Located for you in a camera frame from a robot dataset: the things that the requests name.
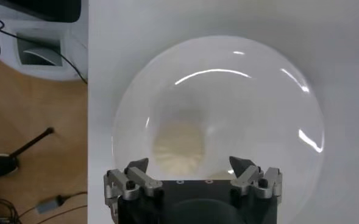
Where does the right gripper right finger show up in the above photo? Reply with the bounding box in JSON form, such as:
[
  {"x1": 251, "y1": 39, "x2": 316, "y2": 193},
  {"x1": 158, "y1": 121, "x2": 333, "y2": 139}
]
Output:
[{"x1": 229, "y1": 155, "x2": 283, "y2": 200}]

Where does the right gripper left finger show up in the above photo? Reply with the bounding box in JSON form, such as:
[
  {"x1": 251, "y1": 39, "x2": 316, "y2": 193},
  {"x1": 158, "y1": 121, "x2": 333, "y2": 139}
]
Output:
[{"x1": 103, "y1": 157, "x2": 164, "y2": 211}]

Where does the white round plate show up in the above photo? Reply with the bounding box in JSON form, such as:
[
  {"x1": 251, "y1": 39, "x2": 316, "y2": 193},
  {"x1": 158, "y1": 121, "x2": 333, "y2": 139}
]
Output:
[{"x1": 111, "y1": 35, "x2": 325, "y2": 219}]

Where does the grey floor power adapter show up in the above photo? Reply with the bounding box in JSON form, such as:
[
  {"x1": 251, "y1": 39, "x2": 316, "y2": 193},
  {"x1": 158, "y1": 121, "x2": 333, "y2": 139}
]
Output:
[{"x1": 34, "y1": 194, "x2": 66, "y2": 215}]

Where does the thin black floor cable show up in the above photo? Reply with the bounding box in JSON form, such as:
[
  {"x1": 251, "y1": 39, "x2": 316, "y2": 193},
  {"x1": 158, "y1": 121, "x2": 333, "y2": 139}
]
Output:
[{"x1": 0, "y1": 12, "x2": 88, "y2": 85}]

